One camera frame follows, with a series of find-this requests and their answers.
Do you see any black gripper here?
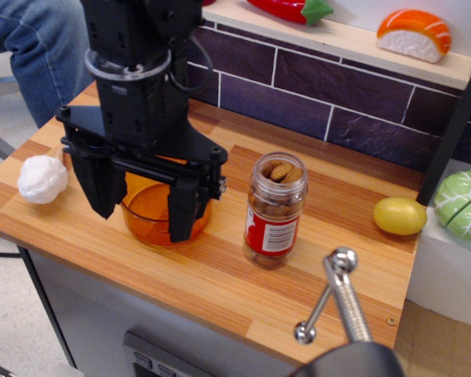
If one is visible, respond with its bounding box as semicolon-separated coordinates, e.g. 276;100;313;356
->
56;79;228;243

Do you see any clear almond jar red label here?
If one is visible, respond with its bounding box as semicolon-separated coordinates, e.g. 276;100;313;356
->
243;152;308;269

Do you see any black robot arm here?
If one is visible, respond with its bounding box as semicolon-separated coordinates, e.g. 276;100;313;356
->
55;1;228;243

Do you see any orange translucent plastic pot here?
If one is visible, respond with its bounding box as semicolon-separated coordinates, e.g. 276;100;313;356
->
119;156;214;247

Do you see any white toy ice cream cone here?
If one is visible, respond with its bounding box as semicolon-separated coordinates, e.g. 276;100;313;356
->
17;147;68;204

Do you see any grey cabinet with control panel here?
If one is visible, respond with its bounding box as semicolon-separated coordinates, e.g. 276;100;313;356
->
20;248;295;376

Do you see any person leg in jeans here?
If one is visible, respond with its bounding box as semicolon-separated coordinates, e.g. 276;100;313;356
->
0;0;93;127

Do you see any red toy chili pepper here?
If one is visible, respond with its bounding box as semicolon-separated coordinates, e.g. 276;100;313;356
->
248;0;334;26

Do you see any wooden shelf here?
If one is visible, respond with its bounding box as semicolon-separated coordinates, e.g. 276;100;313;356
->
203;1;471;90

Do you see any yellow toy lemon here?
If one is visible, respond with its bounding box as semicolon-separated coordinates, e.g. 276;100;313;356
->
373;197;427;236

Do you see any toy salmon sushi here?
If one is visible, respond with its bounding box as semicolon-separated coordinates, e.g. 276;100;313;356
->
377;9;452;63

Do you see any white box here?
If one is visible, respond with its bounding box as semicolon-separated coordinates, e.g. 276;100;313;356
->
407;161;471;325

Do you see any green toy cabbage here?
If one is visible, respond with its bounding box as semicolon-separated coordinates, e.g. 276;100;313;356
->
433;170;471;241

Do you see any metal clamp screw handle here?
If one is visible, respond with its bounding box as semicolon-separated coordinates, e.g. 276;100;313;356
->
294;247;373;345

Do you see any black shelf post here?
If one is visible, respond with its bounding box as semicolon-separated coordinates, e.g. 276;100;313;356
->
417;77;471;206

